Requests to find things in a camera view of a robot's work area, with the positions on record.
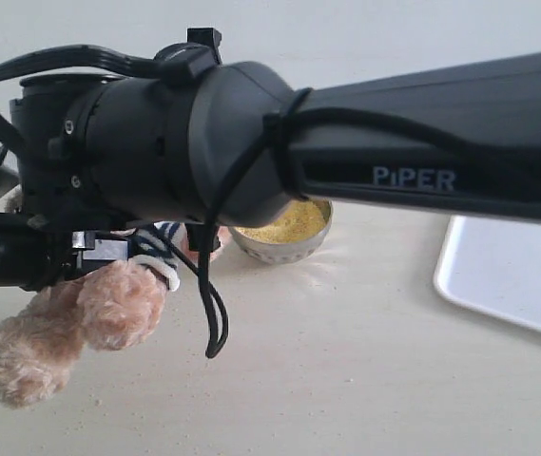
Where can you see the metal bowl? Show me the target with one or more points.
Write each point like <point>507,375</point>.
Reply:
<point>286,253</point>

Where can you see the white rectangular plastic tray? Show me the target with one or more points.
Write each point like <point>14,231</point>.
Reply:
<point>492,267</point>

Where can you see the pink teddy bear striped sweater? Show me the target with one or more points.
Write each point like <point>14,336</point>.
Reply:
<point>111,309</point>

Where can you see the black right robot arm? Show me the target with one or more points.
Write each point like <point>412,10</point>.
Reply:
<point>105,152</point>

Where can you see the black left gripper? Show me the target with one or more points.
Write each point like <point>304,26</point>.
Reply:
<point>32,259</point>

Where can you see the yellow millet grains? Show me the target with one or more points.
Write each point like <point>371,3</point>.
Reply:
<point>301,221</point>

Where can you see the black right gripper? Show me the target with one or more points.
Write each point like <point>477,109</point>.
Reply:
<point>58,191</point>

